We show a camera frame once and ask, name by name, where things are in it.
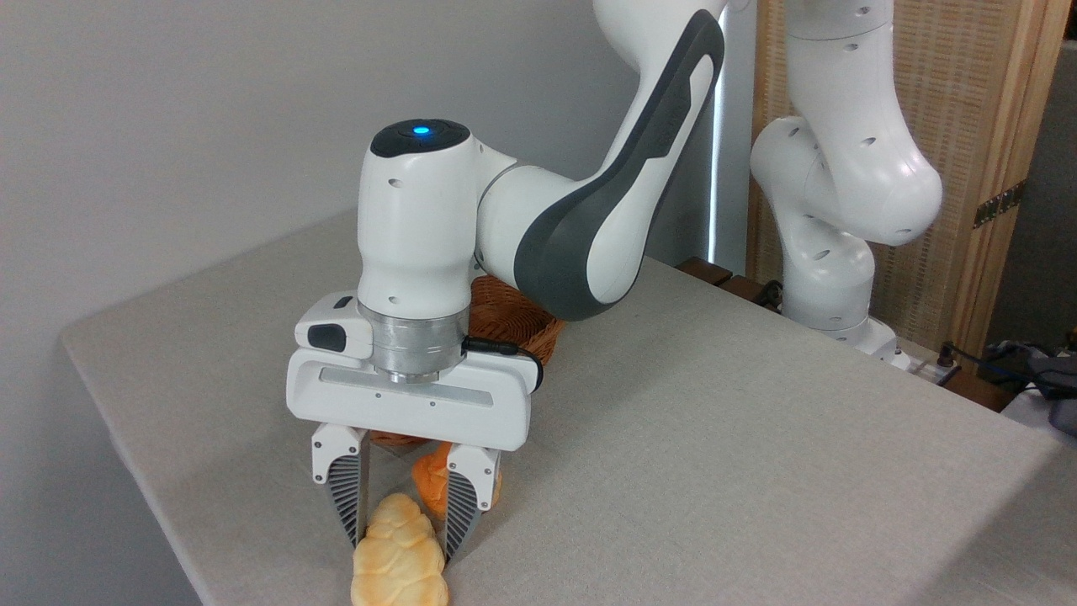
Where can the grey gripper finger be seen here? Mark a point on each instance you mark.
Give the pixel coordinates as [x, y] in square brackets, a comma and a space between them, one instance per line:
[347, 488]
[463, 497]

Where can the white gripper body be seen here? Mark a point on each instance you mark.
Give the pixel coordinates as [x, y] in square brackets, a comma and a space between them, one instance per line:
[412, 412]

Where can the pale braided bread loaf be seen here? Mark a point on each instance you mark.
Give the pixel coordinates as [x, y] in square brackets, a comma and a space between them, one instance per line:
[400, 555]

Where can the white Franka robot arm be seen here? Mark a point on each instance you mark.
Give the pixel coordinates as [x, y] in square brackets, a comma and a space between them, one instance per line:
[421, 236]

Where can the orange round bread roll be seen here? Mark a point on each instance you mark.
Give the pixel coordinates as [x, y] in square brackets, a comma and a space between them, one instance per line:
[429, 484]

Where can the brown wicker oval basket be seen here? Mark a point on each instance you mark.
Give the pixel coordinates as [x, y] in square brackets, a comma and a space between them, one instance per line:
[513, 320]

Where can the grey tablecloth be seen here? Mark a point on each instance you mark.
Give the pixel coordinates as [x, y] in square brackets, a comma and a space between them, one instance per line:
[715, 463]

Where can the dark wooden block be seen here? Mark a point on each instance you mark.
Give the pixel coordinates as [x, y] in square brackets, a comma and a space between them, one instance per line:
[705, 271]

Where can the dark grey cloth bundle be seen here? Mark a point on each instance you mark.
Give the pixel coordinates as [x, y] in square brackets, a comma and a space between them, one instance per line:
[1047, 379]

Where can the metal screen hinge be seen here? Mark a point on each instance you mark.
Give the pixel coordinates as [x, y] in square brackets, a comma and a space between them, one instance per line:
[999, 204]

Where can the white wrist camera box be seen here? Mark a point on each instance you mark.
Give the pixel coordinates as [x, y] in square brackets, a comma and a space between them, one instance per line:
[332, 332]

